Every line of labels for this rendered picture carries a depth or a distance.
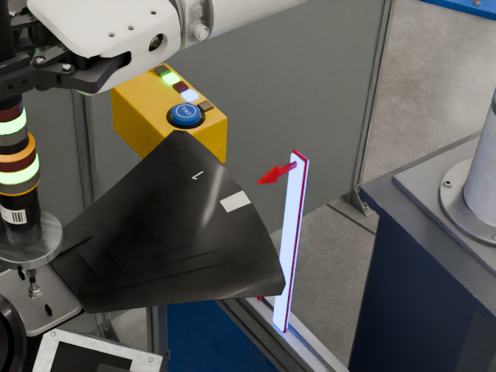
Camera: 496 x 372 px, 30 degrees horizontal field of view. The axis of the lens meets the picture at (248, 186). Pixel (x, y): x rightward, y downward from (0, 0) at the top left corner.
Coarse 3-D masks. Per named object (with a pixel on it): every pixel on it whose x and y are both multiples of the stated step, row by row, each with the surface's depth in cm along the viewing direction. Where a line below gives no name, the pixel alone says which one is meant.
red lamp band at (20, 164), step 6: (36, 150) 80; (30, 156) 79; (0, 162) 78; (6, 162) 78; (12, 162) 78; (18, 162) 78; (24, 162) 78; (30, 162) 79; (0, 168) 78; (6, 168) 78; (12, 168) 78; (18, 168) 78
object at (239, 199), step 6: (240, 192) 104; (228, 198) 103; (234, 198) 103; (240, 198) 104; (246, 198) 104; (222, 204) 103; (228, 204) 103; (234, 204) 103; (240, 204) 103; (228, 210) 102
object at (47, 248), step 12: (0, 216) 86; (48, 216) 89; (0, 228) 86; (48, 228) 88; (60, 228) 88; (0, 240) 86; (48, 240) 86; (60, 240) 87; (0, 252) 85; (12, 252) 85; (24, 252) 85; (36, 252) 85; (48, 252) 85; (0, 264) 85; (12, 264) 85; (24, 264) 85; (36, 264) 85
